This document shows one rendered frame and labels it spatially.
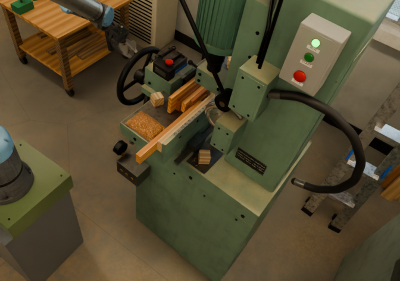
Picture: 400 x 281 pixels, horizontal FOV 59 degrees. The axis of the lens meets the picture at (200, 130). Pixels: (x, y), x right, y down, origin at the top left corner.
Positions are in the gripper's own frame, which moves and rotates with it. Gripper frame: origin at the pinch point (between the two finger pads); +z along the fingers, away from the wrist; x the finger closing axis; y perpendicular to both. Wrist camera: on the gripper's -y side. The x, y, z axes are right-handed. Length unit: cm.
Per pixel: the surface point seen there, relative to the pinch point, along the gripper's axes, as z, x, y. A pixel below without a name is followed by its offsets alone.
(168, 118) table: 37, -28, 28
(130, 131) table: 32, -41, 25
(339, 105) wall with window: 104, 118, -24
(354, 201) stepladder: 134, 41, -3
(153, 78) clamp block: 21.0, -18.4, 25.1
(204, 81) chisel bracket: 37, -15, 42
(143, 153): 41, -48, 34
